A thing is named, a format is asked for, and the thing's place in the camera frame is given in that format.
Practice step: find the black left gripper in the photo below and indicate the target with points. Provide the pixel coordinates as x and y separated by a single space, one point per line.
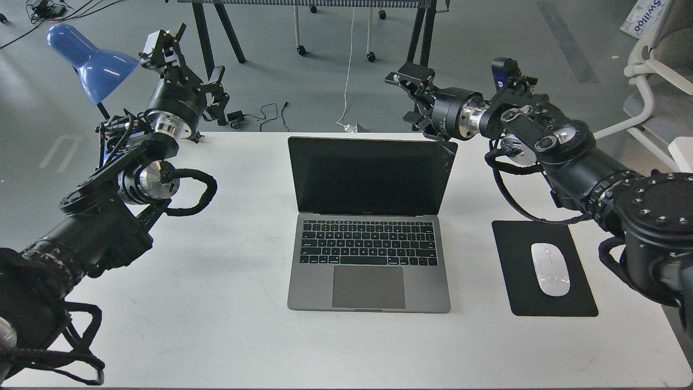
174 110

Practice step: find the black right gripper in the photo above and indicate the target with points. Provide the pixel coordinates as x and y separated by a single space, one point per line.
456 113

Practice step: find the grey laptop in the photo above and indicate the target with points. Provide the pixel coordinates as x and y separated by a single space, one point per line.
368 234

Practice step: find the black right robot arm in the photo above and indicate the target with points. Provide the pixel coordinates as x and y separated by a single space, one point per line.
649 217

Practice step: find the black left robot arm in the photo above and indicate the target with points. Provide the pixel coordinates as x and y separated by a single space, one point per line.
109 215

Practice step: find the blue desk lamp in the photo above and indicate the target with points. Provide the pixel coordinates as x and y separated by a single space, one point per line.
100 71

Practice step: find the white rolling cart legs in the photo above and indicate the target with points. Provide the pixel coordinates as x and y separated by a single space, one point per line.
338 30

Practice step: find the black mouse pad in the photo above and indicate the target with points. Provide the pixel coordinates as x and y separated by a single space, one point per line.
514 239

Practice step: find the white computer mouse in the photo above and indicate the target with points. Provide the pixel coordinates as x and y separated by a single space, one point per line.
550 269

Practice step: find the white printed box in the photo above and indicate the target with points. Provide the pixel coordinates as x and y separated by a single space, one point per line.
642 17

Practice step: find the white office chair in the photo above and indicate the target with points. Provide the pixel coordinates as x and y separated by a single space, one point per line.
659 66

